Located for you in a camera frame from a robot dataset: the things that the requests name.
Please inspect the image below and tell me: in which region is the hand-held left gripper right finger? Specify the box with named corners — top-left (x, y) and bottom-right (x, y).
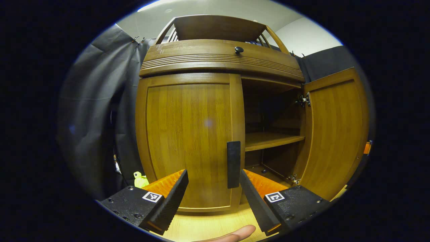
top-left (239, 169), bottom-right (333, 237)

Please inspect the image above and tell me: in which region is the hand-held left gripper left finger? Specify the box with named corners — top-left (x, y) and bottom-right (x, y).
top-left (97, 169), bottom-right (189, 236)

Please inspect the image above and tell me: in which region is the wooden shoe cabinet door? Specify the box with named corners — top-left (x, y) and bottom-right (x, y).
top-left (135, 73), bottom-right (246, 213)
top-left (296, 67), bottom-right (370, 201)

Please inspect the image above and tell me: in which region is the wooden double-door shoe cabinet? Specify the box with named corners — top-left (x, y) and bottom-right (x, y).
top-left (135, 14), bottom-right (306, 214)

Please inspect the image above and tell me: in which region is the green frog plush toy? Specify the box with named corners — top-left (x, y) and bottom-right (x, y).
top-left (133, 171), bottom-right (149, 189)

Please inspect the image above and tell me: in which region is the black backdrop cloth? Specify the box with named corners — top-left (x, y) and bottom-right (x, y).
top-left (56, 24), bottom-right (375, 202)

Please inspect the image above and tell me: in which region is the wooden drawer with black knob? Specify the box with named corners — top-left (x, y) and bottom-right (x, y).
top-left (139, 39), bottom-right (305, 83)

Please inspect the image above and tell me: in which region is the ceiling light panel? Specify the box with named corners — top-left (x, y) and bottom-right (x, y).
top-left (137, 0), bottom-right (188, 12)

